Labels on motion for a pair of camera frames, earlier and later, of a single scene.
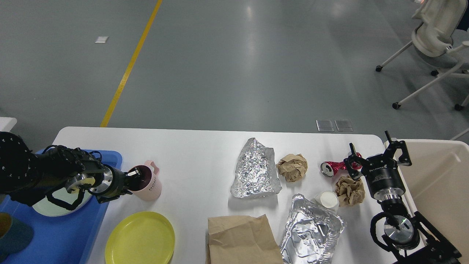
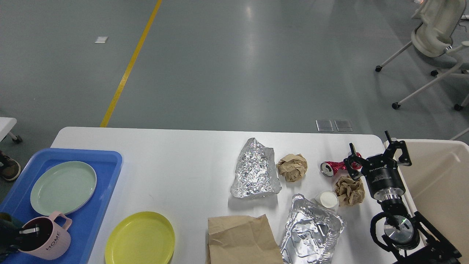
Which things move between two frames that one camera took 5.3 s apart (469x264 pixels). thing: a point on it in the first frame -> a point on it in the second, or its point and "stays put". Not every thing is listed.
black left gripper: x=110 y=183 -> x=9 y=230
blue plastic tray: x=66 y=239 stays put
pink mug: x=148 y=186 -> x=46 y=238
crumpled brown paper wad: x=350 y=192 stays put
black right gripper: x=381 y=172 stays put
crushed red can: x=329 y=169 stays put
